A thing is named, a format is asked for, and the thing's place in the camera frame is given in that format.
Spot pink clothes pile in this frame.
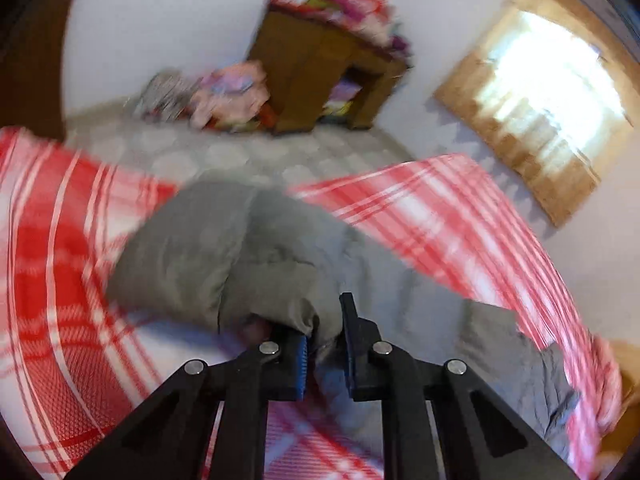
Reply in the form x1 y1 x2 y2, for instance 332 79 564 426
190 60 277 134

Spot wooden headboard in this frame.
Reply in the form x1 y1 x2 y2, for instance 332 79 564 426
602 340 640 463

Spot dark brown door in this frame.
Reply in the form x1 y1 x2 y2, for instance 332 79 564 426
0 0 82 142

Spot red plaid bed sheet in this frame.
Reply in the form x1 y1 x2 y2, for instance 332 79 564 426
0 127 623 480

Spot red patterned pillow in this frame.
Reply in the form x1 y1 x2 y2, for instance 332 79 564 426
591 334 624 437

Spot wooden cabinet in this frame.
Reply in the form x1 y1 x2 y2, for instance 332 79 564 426
247 2 412 134

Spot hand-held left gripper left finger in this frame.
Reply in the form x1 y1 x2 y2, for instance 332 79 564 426
65 327 308 480

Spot colourful clothes pile on cabinet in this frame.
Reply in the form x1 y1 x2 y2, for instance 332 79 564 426
270 0 417 60

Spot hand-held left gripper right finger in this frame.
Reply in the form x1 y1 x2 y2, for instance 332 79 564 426
339 292 582 480

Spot folded clothes inside cabinet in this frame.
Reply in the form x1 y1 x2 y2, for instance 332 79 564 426
324 67 363 122

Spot grey patterned cloth bundle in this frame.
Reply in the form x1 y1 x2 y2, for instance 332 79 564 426
134 71 202 122

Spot grey pants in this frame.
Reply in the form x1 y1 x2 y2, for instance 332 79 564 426
105 177 582 463

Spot wooden framed window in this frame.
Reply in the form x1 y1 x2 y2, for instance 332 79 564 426
432 0 637 228

